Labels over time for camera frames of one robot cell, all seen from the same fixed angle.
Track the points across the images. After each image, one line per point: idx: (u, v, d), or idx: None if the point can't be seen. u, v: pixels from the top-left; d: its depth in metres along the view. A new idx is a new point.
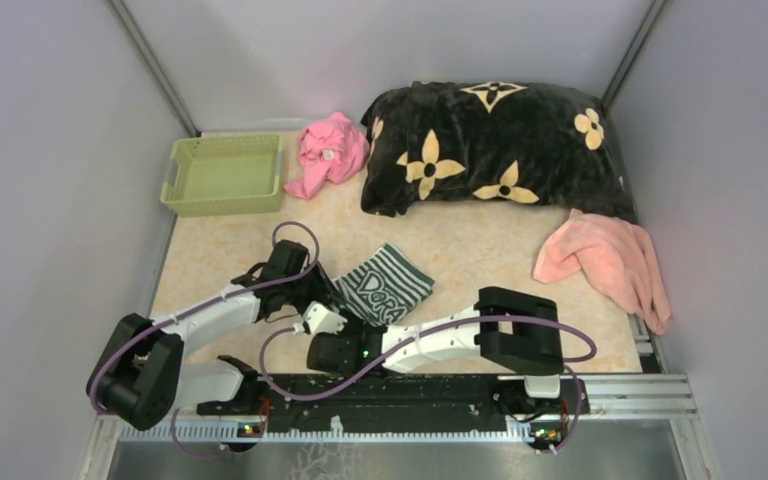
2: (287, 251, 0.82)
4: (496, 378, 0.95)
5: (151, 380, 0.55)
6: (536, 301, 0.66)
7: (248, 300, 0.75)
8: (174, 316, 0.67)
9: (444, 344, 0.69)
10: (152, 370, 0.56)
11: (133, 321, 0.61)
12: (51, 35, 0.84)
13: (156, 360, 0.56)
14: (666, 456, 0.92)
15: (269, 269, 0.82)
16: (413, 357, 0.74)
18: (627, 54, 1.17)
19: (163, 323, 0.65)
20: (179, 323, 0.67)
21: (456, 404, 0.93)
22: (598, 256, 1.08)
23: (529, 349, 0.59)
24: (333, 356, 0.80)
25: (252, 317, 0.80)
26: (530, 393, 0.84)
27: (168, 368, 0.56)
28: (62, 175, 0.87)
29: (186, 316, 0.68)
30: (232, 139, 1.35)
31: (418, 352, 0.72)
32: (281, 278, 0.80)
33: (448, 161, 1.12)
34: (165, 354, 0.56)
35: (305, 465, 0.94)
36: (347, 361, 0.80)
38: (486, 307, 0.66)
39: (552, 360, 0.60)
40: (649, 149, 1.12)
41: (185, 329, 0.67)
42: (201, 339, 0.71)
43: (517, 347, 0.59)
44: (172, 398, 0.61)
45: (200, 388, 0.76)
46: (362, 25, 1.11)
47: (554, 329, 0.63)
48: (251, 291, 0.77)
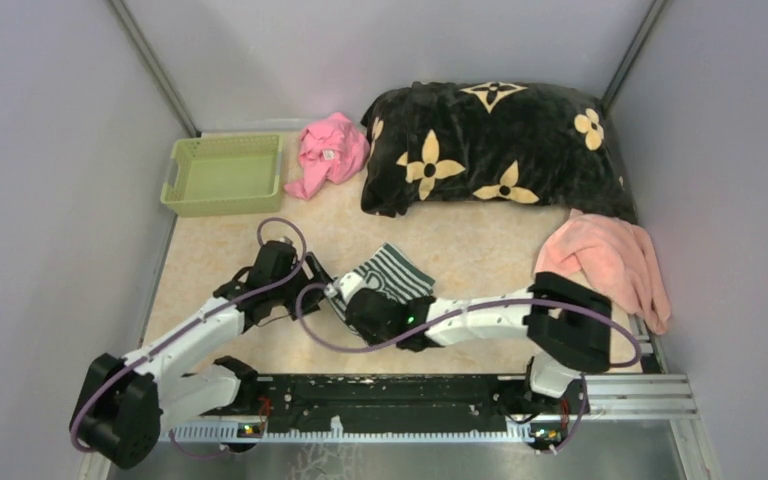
2: (272, 254, 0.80)
4: (496, 378, 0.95)
5: (125, 425, 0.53)
6: (592, 294, 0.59)
7: (229, 316, 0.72)
8: (147, 354, 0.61)
9: (490, 320, 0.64)
10: (125, 415, 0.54)
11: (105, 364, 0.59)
12: (52, 35, 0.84)
13: (128, 404, 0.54)
14: (666, 455, 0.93)
15: (256, 274, 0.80)
16: (458, 330, 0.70)
18: (627, 54, 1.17)
19: (135, 363, 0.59)
20: (154, 360, 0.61)
21: (456, 404, 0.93)
22: (598, 256, 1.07)
23: (576, 340, 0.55)
24: (380, 311, 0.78)
25: (236, 331, 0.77)
26: (533, 387, 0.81)
27: (142, 410, 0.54)
28: (62, 174, 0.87)
29: (160, 350, 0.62)
30: (232, 140, 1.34)
31: (464, 326, 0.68)
32: (268, 283, 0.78)
33: (448, 162, 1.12)
34: (136, 397, 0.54)
35: (305, 465, 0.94)
36: (390, 322, 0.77)
38: (540, 292, 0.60)
39: (601, 358, 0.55)
40: (649, 149, 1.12)
41: (162, 366, 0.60)
42: (181, 369, 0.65)
43: (565, 335, 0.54)
44: (156, 431, 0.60)
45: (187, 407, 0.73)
46: (362, 25, 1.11)
47: (607, 326, 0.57)
48: (233, 305, 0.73)
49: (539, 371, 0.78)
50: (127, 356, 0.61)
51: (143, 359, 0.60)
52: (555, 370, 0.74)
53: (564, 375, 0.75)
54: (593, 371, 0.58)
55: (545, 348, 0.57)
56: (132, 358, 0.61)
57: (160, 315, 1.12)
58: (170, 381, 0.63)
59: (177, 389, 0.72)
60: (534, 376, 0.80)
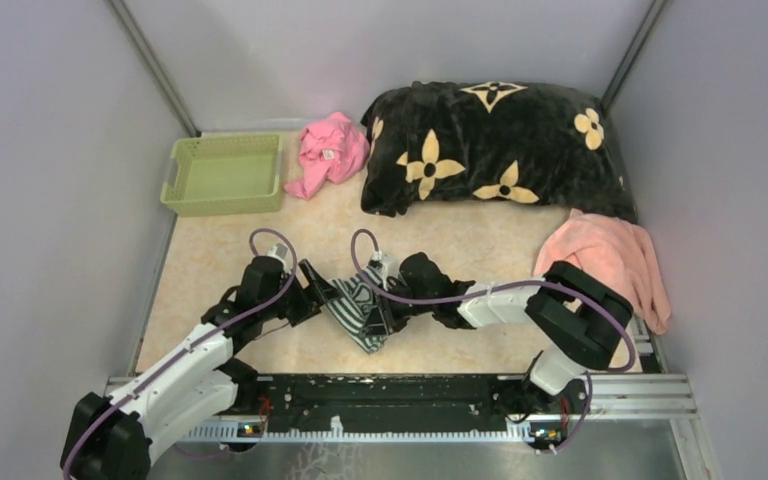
2: (258, 275, 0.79)
4: (496, 378, 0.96)
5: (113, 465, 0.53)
6: (608, 292, 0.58)
7: (216, 345, 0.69)
8: (132, 392, 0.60)
9: (503, 299, 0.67)
10: (112, 455, 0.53)
11: (93, 403, 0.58)
12: (52, 36, 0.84)
13: (114, 445, 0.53)
14: (666, 455, 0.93)
15: (244, 295, 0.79)
16: (484, 309, 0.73)
18: (627, 53, 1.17)
19: (120, 403, 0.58)
20: (138, 398, 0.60)
21: (455, 404, 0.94)
22: (598, 256, 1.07)
23: (574, 328, 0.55)
24: (433, 280, 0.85)
25: (228, 354, 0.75)
26: (531, 376, 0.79)
27: (129, 449, 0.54)
28: (62, 175, 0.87)
29: (145, 387, 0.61)
30: (232, 139, 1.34)
31: (485, 306, 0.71)
32: (256, 306, 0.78)
33: (448, 161, 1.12)
34: (122, 438, 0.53)
35: (305, 465, 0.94)
36: (435, 292, 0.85)
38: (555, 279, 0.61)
39: (599, 351, 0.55)
40: (649, 149, 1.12)
41: (147, 403, 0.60)
42: (169, 401, 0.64)
43: (563, 320, 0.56)
44: (148, 464, 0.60)
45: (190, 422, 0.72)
46: (362, 25, 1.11)
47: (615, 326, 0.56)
48: (220, 332, 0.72)
49: (542, 361, 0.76)
50: (113, 395, 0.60)
51: (128, 398, 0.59)
52: (558, 363, 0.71)
53: (567, 370, 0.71)
54: (594, 366, 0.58)
55: (544, 328, 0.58)
56: (117, 396, 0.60)
57: (160, 315, 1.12)
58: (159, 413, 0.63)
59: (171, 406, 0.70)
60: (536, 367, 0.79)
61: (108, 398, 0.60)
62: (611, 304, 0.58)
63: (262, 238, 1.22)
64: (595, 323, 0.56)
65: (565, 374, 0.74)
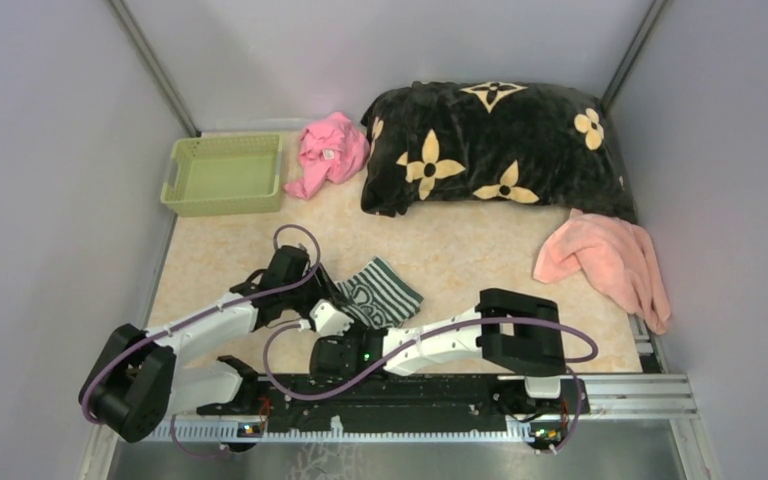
2: (287, 259, 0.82)
4: (496, 378, 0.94)
5: (140, 393, 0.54)
6: (536, 302, 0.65)
7: (244, 310, 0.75)
8: (168, 328, 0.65)
9: (446, 346, 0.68)
10: (142, 384, 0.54)
11: (128, 333, 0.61)
12: (51, 34, 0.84)
13: (146, 374, 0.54)
14: (668, 456, 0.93)
15: (270, 276, 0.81)
16: (415, 359, 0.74)
18: (627, 54, 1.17)
19: (156, 337, 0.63)
20: (172, 336, 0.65)
21: (456, 405, 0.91)
22: (598, 256, 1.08)
23: (532, 351, 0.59)
24: (333, 358, 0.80)
25: (248, 328, 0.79)
26: (531, 394, 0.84)
27: (157, 382, 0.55)
28: (62, 174, 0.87)
29: (181, 328, 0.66)
30: (232, 140, 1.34)
31: (420, 355, 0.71)
32: (282, 286, 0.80)
33: (448, 161, 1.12)
34: (154, 367, 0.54)
35: (305, 465, 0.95)
36: (349, 364, 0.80)
38: (486, 309, 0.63)
39: (554, 361, 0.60)
40: (649, 148, 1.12)
41: (181, 343, 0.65)
42: (194, 353, 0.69)
43: (520, 349, 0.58)
44: (163, 413, 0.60)
45: (198, 393, 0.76)
46: (362, 25, 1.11)
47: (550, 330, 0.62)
48: (248, 302, 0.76)
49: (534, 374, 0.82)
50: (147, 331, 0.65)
51: (164, 333, 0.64)
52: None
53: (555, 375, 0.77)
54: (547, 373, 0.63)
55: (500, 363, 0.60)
56: (152, 332, 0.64)
57: (160, 315, 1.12)
58: (184, 360, 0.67)
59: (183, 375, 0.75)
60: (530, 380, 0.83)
61: (143, 330, 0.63)
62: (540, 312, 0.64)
63: (288, 236, 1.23)
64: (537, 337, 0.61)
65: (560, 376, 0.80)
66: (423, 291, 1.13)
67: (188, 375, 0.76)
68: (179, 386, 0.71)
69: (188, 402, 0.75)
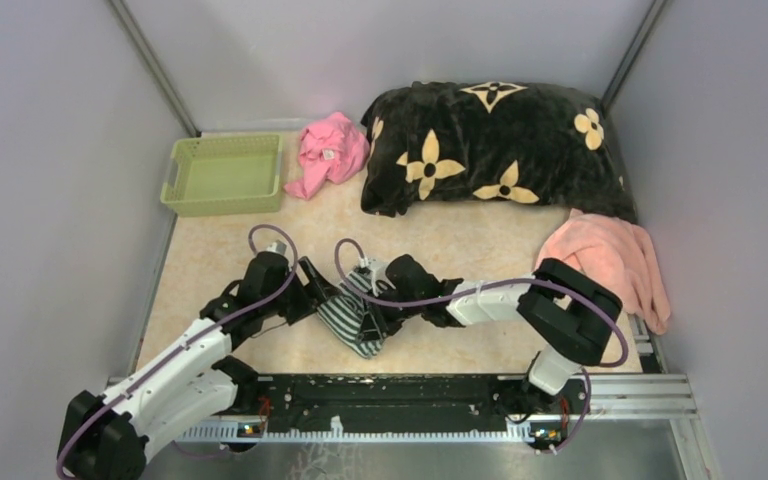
2: (263, 269, 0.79)
4: (496, 378, 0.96)
5: (107, 462, 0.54)
6: (596, 289, 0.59)
7: (213, 342, 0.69)
8: (125, 392, 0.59)
9: (495, 297, 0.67)
10: (106, 454, 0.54)
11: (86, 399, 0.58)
12: (52, 36, 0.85)
13: (107, 445, 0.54)
14: (667, 456, 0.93)
15: (247, 289, 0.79)
16: (473, 308, 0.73)
18: (627, 54, 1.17)
19: (112, 404, 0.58)
20: (131, 398, 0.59)
21: (455, 404, 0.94)
22: (598, 256, 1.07)
23: (566, 323, 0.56)
24: (419, 280, 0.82)
25: (226, 350, 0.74)
26: (531, 378, 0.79)
27: (121, 449, 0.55)
28: (61, 174, 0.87)
29: (139, 386, 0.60)
30: (232, 140, 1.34)
31: (475, 303, 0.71)
32: (259, 299, 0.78)
33: (448, 161, 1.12)
34: (114, 440, 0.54)
35: (305, 465, 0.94)
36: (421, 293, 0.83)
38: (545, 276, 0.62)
39: (591, 346, 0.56)
40: (650, 148, 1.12)
41: (140, 403, 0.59)
42: (163, 401, 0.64)
43: (556, 315, 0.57)
44: (142, 464, 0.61)
45: (189, 419, 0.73)
46: (362, 25, 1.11)
47: (609, 322, 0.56)
48: (218, 328, 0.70)
49: (539, 363, 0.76)
50: (107, 393, 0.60)
51: (120, 398, 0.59)
52: (555, 362, 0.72)
53: (564, 370, 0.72)
54: (590, 365, 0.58)
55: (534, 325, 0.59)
56: (110, 396, 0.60)
57: (160, 315, 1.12)
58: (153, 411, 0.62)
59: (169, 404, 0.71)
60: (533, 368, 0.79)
61: (102, 393, 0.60)
62: (600, 300, 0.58)
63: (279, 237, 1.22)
64: (588, 320, 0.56)
65: (563, 372, 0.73)
66: None
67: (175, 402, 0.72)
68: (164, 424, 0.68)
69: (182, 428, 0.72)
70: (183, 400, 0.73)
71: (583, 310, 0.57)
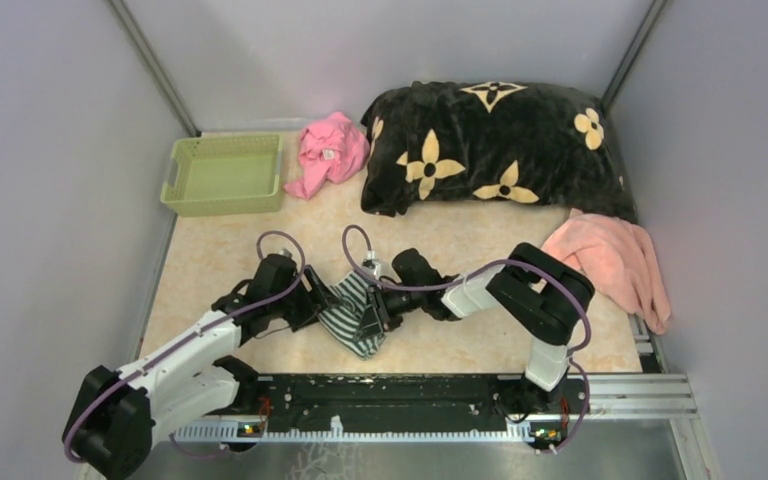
2: (272, 269, 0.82)
4: (496, 378, 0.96)
5: (118, 437, 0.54)
6: (566, 270, 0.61)
7: (225, 331, 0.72)
8: (141, 368, 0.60)
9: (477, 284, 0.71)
10: (118, 428, 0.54)
11: (100, 375, 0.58)
12: (51, 36, 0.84)
13: (121, 420, 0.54)
14: (667, 456, 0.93)
15: (255, 288, 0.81)
16: (461, 299, 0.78)
18: (627, 54, 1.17)
19: (129, 378, 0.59)
20: (147, 375, 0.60)
21: (455, 404, 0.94)
22: (598, 256, 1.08)
23: (529, 301, 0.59)
24: (423, 273, 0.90)
25: (234, 344, 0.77)
26: (526, 373, 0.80)
27: (134, 424, 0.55)
28: (61, 174, 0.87)
29: (155, 364, 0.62)
30: (232, 140, 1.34)
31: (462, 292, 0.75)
32: (267, 297, 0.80)
33: (448, 161, 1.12)
34: (128, 413, 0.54)
35: (305, 465, 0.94)
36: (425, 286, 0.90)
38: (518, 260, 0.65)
39: (556, 325, 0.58)
40: (650, 148, 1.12)
41: (157, 380, 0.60)
42: (174, 383, 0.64)
43: (520, 294, 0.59)
44: (147, 447, 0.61)
45: (191, 412, 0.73)
46: (362, 25, 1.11)
47: (575, 302, 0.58)
48: (230, 319, 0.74)
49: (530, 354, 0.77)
50: (120, 371, 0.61)
51: (137, 374, 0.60)
52: (540, 352, 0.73)
53: (550, 359, 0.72)
54: (557, 342, 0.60)
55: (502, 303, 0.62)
56: (126, 373, 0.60)
57: (159, 315, 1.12)
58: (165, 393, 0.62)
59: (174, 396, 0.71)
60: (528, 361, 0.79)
61: (117, 371, 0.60)
62: (569, 280, 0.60)
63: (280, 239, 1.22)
64: (554, 299, 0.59)
65: (554, 364, 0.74)
66: None
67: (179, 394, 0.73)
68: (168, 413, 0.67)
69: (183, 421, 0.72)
70: (186, 392, 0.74)
71: (551, 290, 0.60)
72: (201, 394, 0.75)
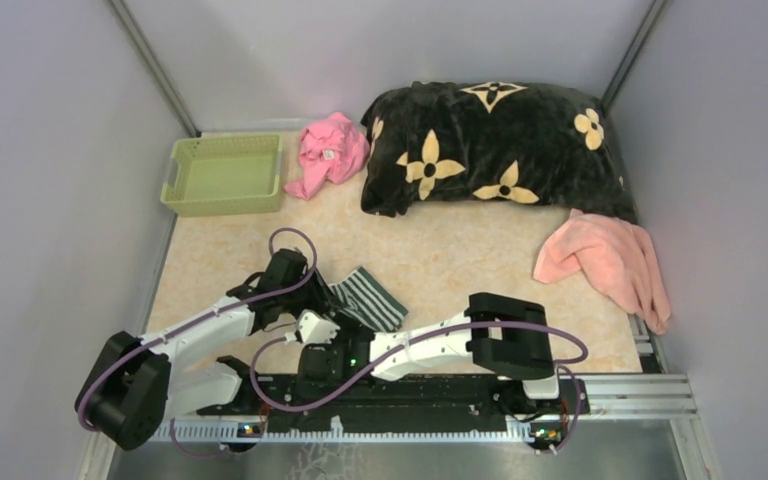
2: (284, 261, 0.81)
4: (496, 378, 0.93)
5: (136, 401, 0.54)
6: (525, 305, 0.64)
7: (241, 314, 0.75)
8: (163, 336, 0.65)
9: (434, 351, 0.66)
10: (138, 392, 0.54)
11: (121, 341, 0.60)
12: (51, 35, 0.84)
13: (141, 381, 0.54)
14: (667, 455, 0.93)
15: (267, 280, 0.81)
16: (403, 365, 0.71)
18: (627, 54, 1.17)
19: (151, 344, 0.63)
20: (167, 343, 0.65)
21: (456, 405, 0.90)
22: (598, 256, 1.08)
23: (519, 355, 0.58)
24: (320, 366, 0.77)
25: (247, 331, 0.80)
26: (530, 395, 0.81)
27: (153, 390, 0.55)
28: (61, 173, 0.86)
29: (175, 335, 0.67)
30: (232, 140, 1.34)
31: (409, 360, 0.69)
32: (279, 289, 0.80)
33: (448, 161, 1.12)
34: (146, 378, 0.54)
35: (305, 465, 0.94)
36: (334, 371, 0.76)
38: (476, 313, 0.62)
39: (543, 364, 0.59)
40: (650, 148, 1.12)
41: (175, 349, 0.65)
42: (190, 357, 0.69)
43: (510, 352, 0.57)
44: (160, 420, 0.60)
45: (195, 397, 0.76)
46: (362, 26, 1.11)
47: (542, 334, 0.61)
48: (245, 305, 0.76)
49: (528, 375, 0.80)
50: (142, 338, 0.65)
51: (159, 340, 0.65)
52: None
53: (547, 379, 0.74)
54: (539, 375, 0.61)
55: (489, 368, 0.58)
56: (148, 339, 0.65)
57: (159, 315, 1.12)
58: (181, 366, 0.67)
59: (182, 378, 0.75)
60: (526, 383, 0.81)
61: (137, 338, 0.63)
62: (531, 315, 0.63)
63: (286, 238, 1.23)
64: (528, 340, 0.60)
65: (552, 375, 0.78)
66: (423, 291, 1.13)
67: (187, 378, 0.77)
68: (176, 393, 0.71)
69: (186, 407, 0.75)
70: (193, 378, 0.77)
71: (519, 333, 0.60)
72: (205, 382, 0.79)
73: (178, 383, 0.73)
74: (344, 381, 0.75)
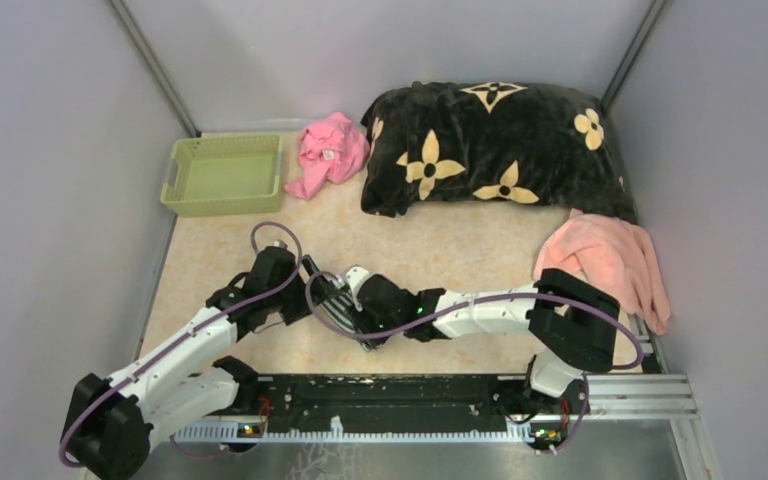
2: (270, 261, 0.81)
4: (495, 379, 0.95)
5: (110, 447, 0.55)
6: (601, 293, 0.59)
7: (219, 330, 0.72)
8: (132, 375, 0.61)
9: (496, 313, 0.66)
10: (110, 438, 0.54)
11: (85, 387, 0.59)
12: (52, 36, 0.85)
13: (111, 429, 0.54)
14: (667, 456, 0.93)
15: (253, 280, 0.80)
16: (463, 321, 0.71)
18: (627, 54, 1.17)
19: (119, 386, 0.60)
20: (137, 381, 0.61)
21: (456, 404, 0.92)
22: (598, 256, 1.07)
23: (575, 338, 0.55)
24: (392, 298, 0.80)
25: (232, 340, 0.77)
26: (534, 384, 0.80)
27: (127, 432, 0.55)
28: (60, 174, 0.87)
29: (146, 370, 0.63)
30: (232, 140, 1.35)
31: (470, 318, 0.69)
32: (264, 290, 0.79)
33: (448, 161, 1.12)
34: (121, 421, 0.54)
35: (305, 465, 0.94)
36: (400, 310, 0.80)
38: (547, 287, 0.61)
39: (602, 356, 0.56)
40: (650, 148, 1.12)
41: (147, 386, 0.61)
42: (168, 386, 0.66)
43: (566, 331, 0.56)
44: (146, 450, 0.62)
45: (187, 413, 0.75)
46: (362, 26, 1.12)
47: (614, 328, 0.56)
48: (225, 316, 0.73)
49: (539, 368, 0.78)
50: (112, 378, 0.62)
51: (127, 380, 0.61)
52: (556, 369, 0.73)
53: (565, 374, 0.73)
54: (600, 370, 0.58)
55: (544, 341, 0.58)
56: (117, 379, 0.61)
57: (159, 315, 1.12)
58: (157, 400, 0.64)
59: (169, 398, 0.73)
60: (534, 374, 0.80)
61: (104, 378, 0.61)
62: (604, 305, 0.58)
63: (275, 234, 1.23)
64: (594, 328, 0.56)
65: (566, 377, 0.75)
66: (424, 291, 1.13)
67: (175, 396, 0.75)
68: (163, 419, 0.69)
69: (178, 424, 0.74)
70: (182, 395, 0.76)
71: (588, 318, 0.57)
72: (196, 396, 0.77)
73: (165, 406, 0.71)
74: (407, 323, 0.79)
